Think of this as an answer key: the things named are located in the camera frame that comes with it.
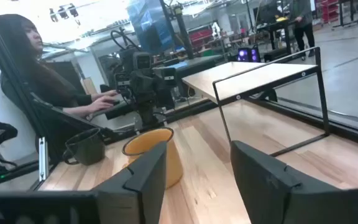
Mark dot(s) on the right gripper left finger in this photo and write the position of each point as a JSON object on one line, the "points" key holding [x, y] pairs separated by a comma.
{"points": [[145, 193]]}

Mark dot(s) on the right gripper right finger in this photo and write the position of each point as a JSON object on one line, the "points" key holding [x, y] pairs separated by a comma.
{"points": [[266, 193]]}

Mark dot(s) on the yellow mug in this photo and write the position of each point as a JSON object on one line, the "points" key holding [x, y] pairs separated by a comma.
{"points": [[148, 140]]}

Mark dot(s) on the black mug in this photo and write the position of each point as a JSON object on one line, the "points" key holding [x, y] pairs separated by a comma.
{"points": [[87, 149]]}

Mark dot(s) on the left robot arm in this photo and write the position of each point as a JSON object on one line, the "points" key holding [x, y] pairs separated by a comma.
{"points": [[149, 113]]}

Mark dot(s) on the red shelf rack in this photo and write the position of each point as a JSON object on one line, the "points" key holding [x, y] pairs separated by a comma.
{"points": [[328, 9]]}

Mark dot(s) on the blue mat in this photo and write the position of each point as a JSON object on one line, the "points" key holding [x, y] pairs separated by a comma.
{"points": [[177, 65]]}

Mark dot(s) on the black table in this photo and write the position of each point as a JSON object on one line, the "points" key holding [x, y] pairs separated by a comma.
{"points": [[197, 67]]}

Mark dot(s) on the cardboard box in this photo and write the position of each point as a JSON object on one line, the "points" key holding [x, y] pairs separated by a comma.
{"points": [[89, 86]]}

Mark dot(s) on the computer monitor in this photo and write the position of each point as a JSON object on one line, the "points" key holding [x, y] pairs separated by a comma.
{"points": [[151, 28]]}

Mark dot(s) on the black pole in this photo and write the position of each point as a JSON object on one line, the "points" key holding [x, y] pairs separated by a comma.
{"points": [[183, 34]]}

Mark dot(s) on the red storage bins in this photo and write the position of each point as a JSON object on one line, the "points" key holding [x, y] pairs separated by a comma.
{"points": [[201, 35]]}

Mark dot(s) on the person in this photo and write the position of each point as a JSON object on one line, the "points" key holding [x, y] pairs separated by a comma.
{"points": [[301, 15], [51, 87]]}

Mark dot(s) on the computer case purple lights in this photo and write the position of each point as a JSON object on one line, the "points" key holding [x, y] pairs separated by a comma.
{"points": [[247, 54]]}

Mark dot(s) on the silver aluminium extrusion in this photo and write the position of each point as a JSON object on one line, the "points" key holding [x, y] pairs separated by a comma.
{"points": [[43, 158]]}

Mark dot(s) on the black ceiling spotlight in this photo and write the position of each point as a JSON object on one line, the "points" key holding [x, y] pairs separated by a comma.
{"points": [[72, 11], [53, 15], [63, 13]]}

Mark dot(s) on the black standing desk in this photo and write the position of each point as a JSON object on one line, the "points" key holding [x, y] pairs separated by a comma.
{"points": [[273, 26]]}

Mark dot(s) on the yellow object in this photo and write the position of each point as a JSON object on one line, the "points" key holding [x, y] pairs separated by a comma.
{"points": [[281, 19]]}

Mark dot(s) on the wooden shelf black frame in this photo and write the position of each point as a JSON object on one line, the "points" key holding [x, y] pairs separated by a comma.
{"points": [[244, 77]]}

